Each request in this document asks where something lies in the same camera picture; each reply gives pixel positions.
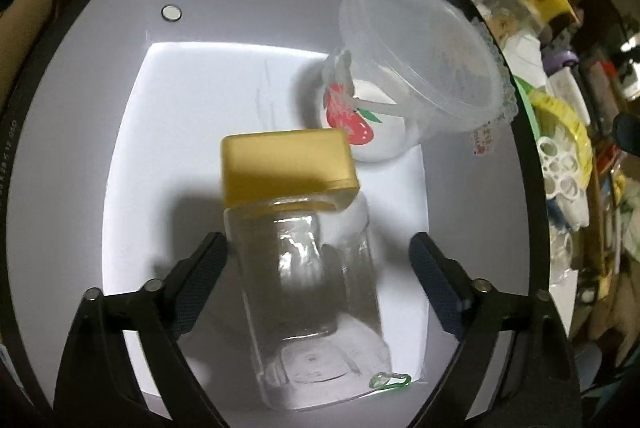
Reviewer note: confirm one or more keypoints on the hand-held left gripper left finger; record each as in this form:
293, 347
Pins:
200, 278

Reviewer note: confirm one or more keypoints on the white lace trim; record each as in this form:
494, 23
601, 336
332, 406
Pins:
505, 83

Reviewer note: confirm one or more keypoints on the yellow plastic packet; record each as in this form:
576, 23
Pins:
565, 113

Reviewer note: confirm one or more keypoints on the clear plastic bucket strawberry print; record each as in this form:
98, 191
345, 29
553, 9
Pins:
415, 48

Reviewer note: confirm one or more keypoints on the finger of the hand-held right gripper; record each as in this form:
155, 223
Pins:
627, 128

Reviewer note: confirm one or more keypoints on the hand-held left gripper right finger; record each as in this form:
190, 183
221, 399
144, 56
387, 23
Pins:
440, 283

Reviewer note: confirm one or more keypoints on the small green clear clip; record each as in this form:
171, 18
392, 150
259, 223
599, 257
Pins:
390, 380

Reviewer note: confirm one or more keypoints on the glass jar with yellow lid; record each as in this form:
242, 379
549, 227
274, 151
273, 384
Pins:
300, 288

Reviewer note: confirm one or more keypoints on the round silver magnet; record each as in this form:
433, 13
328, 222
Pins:
171, 13

